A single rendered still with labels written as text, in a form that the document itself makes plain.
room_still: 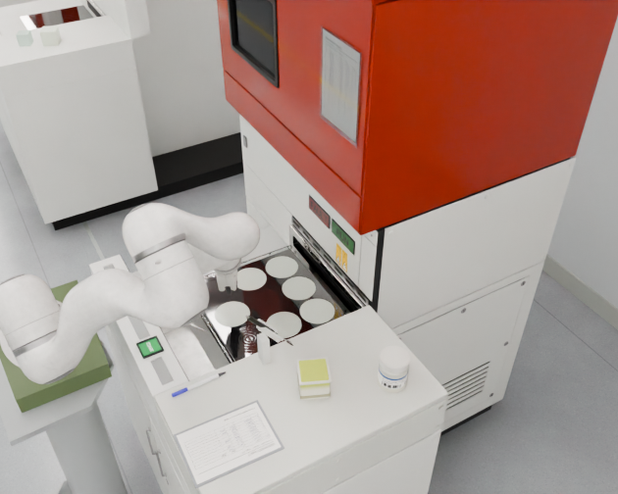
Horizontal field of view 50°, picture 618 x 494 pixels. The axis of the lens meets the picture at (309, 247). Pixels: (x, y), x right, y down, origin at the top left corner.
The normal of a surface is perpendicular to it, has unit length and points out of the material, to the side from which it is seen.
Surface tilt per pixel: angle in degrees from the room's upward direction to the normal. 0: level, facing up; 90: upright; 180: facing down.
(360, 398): 0
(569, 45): 90
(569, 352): 0
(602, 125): 90
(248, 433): 0
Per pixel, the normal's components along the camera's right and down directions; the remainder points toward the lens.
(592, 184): -0.87, 0.32
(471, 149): 0.50, 0.56
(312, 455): 0.00, -0.76
